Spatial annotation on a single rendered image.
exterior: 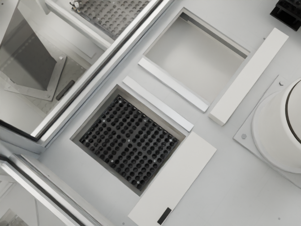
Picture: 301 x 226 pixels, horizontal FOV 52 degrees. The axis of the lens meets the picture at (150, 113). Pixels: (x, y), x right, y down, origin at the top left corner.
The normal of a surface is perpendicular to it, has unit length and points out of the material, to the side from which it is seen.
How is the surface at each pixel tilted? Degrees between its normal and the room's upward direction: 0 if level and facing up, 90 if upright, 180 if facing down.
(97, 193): 0
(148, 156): 0
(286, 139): 90
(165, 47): 0
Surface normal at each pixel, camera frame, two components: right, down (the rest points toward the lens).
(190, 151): 0.00, -0.26
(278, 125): -0.98, 0.17
